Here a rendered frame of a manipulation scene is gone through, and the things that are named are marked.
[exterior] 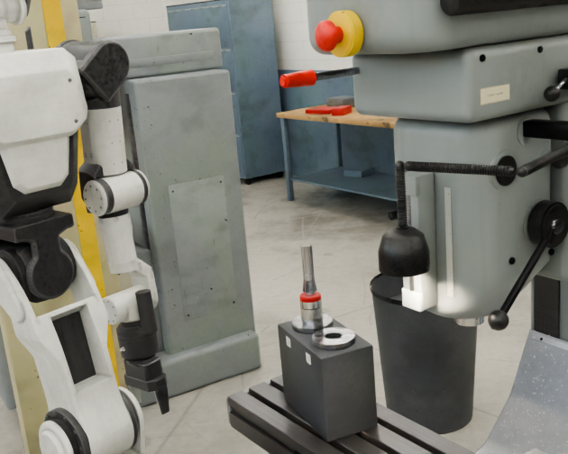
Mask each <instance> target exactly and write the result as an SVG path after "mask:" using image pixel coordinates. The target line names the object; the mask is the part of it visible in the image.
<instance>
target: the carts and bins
mask: <svg viewBox="0 0 568 454"><path fill-rule="evenodd" d="M403 287H404V282H403V277H390V276H386V275H383V274H381V273H380V274H378V275H377V276H376V277H374V278H373V279H372V280H371V282H370V290H371V293H372V301H373V307H374V314H375V322H376V329H377V336H378V343H379V350H380V363H381V371H382V378H383V385H384V393H385V399H386V406H387V408H389V409H390V410H392V411H394V412H395V413H398V414H400V415H402V416H404V417H406V418H408V419H409V420H411V421H413V422H416V423H418V424H420V425H422V426H424V427H426V428H427V429H428V430H430V431H433V432H435V433H437V434H439V435H440V434H446V433H450V432H454V431H458V430H460V429H462V428H463V427H465V426H466V425H467V424H468V423H469V422H470V421H471V420H472V412H473V394H474V377H475V359H476V342H477V326H472V327H467V326H461V325H459V324H457V323H456V322H455V321H454V318H447V317H443V316H440V315H437V314H434V313H431V312H428V311H427V310H425V311H423V312H419V311H416V310H413V309H411V308H408V307H406V306H403V304H402V288H403Z"/></svg>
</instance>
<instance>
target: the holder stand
mask: <svg viewBox="0 0 568 454"><path fill-rule="evenodd" d="M278 331H279V349H280V359H281V368H282V378H283V388H284V398H285V400H286V401H287V402H288V403H289V404H290V405H291V406H292V407H293V408H294V409H295V410H296V411H297V412H298V413H299V414H300V415H301V416H302V417H303V418H304V419H305V420H306V421H307V422H308V423H309V424H310V425H311V426H312V427H313V428H314V429H315V430H316V431H317V432H318V433H319V434H320V435H321V436H322V437H323V438H324V439H325V440H326V441H332V440H337V439H340V438H342V437H345V436H348V435H351V434H354V433H357V432H360V431H365V430H368V429H370V428H373V427H376V426H378V421H377V405H376V390H375V375H374V359H373V346H372V345H371V344H370V343H369V342H368V341H366V340H365V339H363V338H362V337H360V336H359V335H357V334H356V333H354V332H353V331H351V330H349V329H348V328H347V327H345V326H344V325H342V324H341V323H339V322H338V321H337V320H335V319H334V318H332V317H331V316H330V315H328V314H327V313H323V321H322V322H320V323H318V324H304V323H302V321H301V315H300V316H297V317H296V318H294V319H293V321H289V322H283V323H279V324H278Z"/></svg>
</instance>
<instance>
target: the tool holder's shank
mask: <svg viewBox="0 0 568 454"><path fill-rule="evenodd" d="M300 247H301V258H302V268H303V292H305V295H306V296H312V295H315V294H316V290H317V288H316V281H315V274H314V263H313V251H312V244H309V243H308V244H302V245H300Z"/></svg>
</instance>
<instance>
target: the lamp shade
mask: <svg viewBox="0 0 568 454"><path fill-rule="evenodd" d="M378 258H379V272H380V273H381V274H383V275H386V276H390V277H414V276H419V275H423V274H425V273H426V272H428V271H429V270H430V249H429V247H428V244H427V242H426V237H425V235H424V233H423V232H421V231H420V230H418V229H416V228H415V227H413V226H408V225H407V227H405V228H399V227H398V226H395V227H392V228H391V229H390V230H388V231H387V232H385V233H384V234H383V235H382V237H381V241H380V246H379V250H378Z"/></svg>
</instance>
